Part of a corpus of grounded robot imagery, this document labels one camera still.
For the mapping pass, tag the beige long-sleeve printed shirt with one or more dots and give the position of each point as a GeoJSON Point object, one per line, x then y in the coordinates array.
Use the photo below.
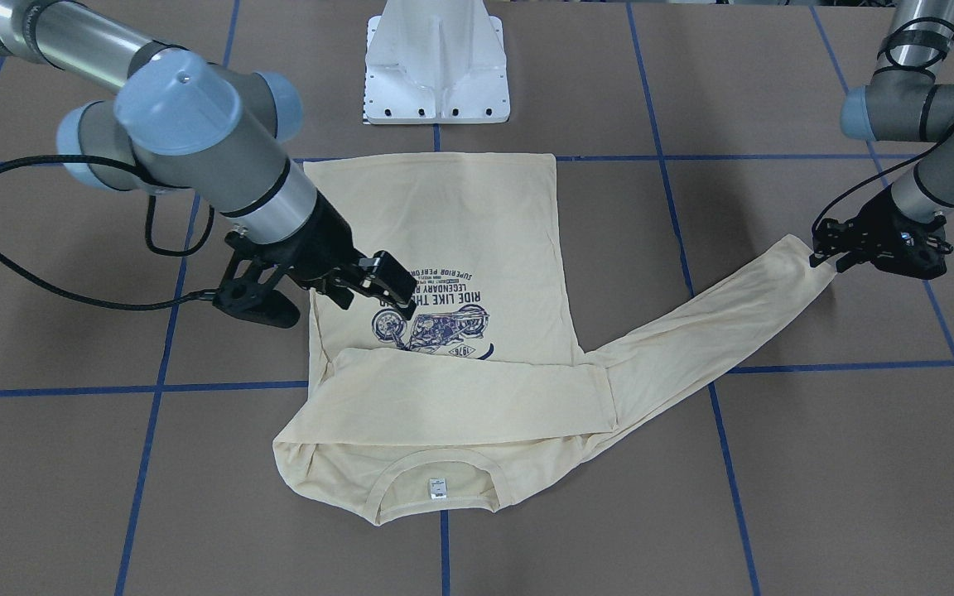
{"type": "Point", "coordinates": [485, 397]}

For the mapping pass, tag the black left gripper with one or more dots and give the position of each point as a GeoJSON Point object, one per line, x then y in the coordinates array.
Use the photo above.
{"type": "Point", "coordinates": [876, 225]}

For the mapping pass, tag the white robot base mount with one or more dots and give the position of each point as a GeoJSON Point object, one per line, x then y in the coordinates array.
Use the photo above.
{"type": "Point", "coordinates": [435, 62]}

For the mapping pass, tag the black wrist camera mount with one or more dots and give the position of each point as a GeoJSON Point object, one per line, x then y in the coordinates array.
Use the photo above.
{"type": "Point", "coordinates": [248, 290]}

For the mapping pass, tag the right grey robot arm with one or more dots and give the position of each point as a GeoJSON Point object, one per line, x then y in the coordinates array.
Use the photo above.
{"type": "Point", "coordinates": [181, 123]}

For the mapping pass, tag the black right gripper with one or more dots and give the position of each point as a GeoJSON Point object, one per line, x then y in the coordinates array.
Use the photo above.
{"type": "Point", "coordinates": [330, 240]}

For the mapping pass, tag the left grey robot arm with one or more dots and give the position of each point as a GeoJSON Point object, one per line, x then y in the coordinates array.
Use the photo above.
{"type": "Point", "coordinates": [904, 102]}

